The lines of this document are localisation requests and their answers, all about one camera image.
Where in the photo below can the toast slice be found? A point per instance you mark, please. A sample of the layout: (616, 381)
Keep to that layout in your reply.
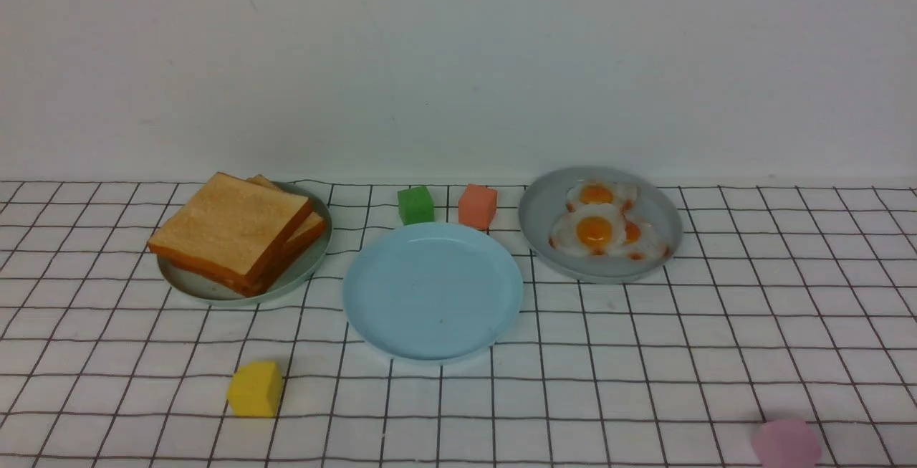
(231, 227)
(297, 244)

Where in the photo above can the salmon foam cube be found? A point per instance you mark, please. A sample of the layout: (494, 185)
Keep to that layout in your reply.
(477, 206)

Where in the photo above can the green foam cube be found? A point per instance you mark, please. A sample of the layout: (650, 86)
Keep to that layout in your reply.
(415, 205)

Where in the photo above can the grey egg plate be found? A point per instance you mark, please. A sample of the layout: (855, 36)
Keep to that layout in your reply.
(543, 203)

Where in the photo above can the light blue center plate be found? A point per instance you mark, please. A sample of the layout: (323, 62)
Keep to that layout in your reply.
(432, 293)

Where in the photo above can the right-side fried egg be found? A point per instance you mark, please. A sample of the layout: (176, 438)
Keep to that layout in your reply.
(643, 242)

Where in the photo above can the pale green bread plate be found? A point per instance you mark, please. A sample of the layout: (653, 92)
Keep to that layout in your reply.
(208, 288)

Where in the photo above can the yellow foam block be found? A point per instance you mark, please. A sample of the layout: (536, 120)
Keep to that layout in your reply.
(255, 390)

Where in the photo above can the checkered white tablecloth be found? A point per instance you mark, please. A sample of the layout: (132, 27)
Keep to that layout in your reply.
(782, 302)

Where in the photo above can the pink foam block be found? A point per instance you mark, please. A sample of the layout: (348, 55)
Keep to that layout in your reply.
(786, 443)

